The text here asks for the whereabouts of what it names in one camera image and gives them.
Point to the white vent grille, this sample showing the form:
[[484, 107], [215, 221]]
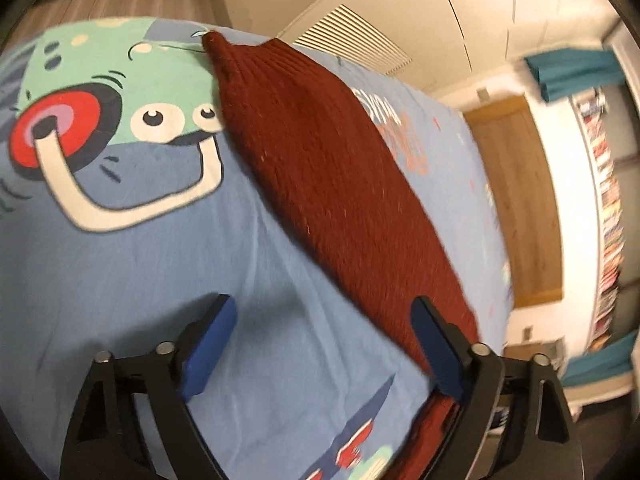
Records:
[[357, 37]]

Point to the teal curtain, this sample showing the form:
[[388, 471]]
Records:
[[602, 360], [572, 71]]

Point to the white wardrobe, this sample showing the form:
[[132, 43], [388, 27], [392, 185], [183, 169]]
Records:
[[450, 5]]

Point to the blue cartoon printed bedsheet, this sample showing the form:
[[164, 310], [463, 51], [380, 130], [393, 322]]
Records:
[[150, 260]]

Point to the wooden headboard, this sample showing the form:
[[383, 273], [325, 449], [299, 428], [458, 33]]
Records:
[[517, 200]]

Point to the dark red knitted cloth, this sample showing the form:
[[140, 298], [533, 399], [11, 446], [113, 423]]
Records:
[[330, 180]]

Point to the wall switch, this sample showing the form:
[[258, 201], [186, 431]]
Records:
[[483, 94], [527, 333]]

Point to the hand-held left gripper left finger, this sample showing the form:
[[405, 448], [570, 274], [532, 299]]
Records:
[[209, 347]]

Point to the bookshelf with books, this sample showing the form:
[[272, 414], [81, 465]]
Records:
[[607, 210]]

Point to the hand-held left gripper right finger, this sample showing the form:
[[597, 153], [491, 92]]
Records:
[[441, 352]]

